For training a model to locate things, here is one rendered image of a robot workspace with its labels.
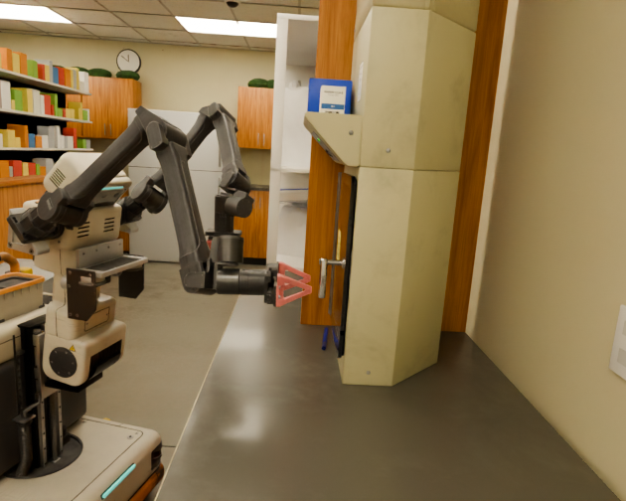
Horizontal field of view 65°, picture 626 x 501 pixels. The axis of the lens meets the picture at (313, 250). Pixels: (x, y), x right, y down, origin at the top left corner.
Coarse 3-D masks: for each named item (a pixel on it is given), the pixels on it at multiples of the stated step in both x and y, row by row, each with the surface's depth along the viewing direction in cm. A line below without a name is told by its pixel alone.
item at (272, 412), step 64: (256, 320) 144; (256, 384) 105; (320, 384) 107; (448, 384) 111; (512, 384) 113; (192, 448) 81; (256, 448) 82; (320, 448) 83; (384, 448) 84; (448, 448) 86; (512, 448) 87
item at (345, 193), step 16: (352, 176) 101; (352, 192) 100; (352, 208) 100; (336, 240) 129; (336, 256) 126; (336, 272) 123; (336, 288) 120; (336, 304) 118; (336, 320) 116; (336, 336) 113; (336, 352) 111
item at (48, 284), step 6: (18, 258) 311; (24, 258) 312; (0, 264) 294; (6, 264) 296; (24, 264) 298; (30, 264) 299; (0, 270) 282; (6, 270) 283; (36, 270) 287; (42, 270) 287; (48, 276) 275; (48, 282) 272; (48, 288) 276
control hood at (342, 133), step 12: (312, 120) 96; (324, 120) 96; (336, 120) 96; (348, 120) 96; (360, 120) 96; (324, 132) 96; (336, 132) 97; (348, 132) 97; (360, 132) 97; (336, 144) 97; (348, 144) 97; (360, 144) 97; (336, 156) 105; (348, 156) 98
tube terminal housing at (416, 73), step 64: (384, 64) 94; (448, 64) 101; (384, 128) 97; (448, 128) 106; (384, 192) 99; (448, 192) 111; (384, 256) 102; (448, 256) 116; (384, 320) 105; (384, 384) 107
